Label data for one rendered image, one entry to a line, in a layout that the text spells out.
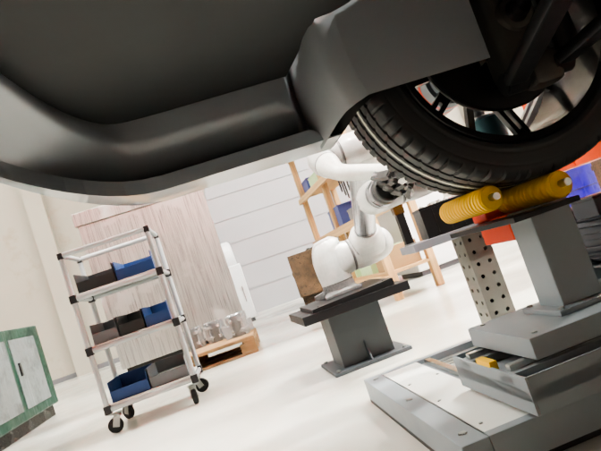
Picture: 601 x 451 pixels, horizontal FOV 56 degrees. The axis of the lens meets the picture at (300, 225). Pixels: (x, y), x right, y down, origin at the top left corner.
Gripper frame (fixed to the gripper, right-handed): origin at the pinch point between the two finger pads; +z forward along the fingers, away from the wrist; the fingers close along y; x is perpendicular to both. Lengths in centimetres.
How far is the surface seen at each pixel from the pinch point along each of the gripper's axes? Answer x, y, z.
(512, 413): -43, -36, 23
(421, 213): 10, -23, -60
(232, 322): -69, 15, -339
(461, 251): 5, -43, -64
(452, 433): -51, -27, 21
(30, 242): -127, 384, -895
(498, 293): -4, -61, -61
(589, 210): 16, -50, -4
